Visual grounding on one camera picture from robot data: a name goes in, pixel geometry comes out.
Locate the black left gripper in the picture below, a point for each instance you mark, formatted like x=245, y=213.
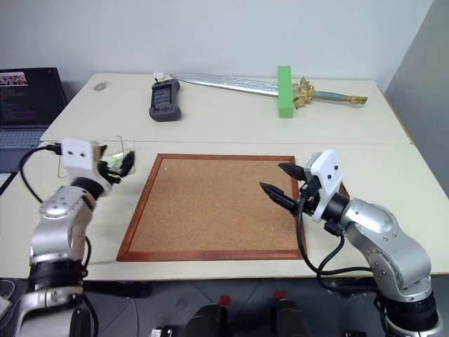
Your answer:
x=110, y=177

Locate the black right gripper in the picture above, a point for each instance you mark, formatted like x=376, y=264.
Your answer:
x=310, y=200

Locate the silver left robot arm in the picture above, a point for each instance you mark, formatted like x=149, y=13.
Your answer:
x=59, y=210

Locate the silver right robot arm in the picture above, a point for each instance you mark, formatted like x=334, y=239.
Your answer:
x=386, y=231

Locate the clear plastic box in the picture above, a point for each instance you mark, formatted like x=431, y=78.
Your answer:
x=119, y=144

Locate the stack of green notes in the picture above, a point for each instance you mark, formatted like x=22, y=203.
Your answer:
x=115, y=166

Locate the black handheld controller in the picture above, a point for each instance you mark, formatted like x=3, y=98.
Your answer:
x=165, y=103

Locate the wood framed cork board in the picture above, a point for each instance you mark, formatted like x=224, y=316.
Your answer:
x=217, y=207

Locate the green foam block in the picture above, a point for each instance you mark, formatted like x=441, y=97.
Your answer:
x=285, y=94

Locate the open laptop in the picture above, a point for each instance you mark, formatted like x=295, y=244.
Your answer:
x=28, y=102

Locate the silver sword with gold hilt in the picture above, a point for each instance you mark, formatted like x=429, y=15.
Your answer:
x=238, y=83

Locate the red tag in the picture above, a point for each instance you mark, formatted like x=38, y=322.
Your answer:
x=279, y=295

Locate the black table support bar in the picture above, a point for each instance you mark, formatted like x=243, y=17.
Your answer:
x=119, y=289

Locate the grey partition panel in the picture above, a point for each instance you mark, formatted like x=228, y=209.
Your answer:
x=421, y=87

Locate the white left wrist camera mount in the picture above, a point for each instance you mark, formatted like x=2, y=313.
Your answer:
x=79, y=158

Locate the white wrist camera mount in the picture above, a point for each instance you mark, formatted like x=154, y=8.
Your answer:
x=79, y=158
x=328, y=175

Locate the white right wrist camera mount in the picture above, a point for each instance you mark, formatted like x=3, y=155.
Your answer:
x=328, y=175

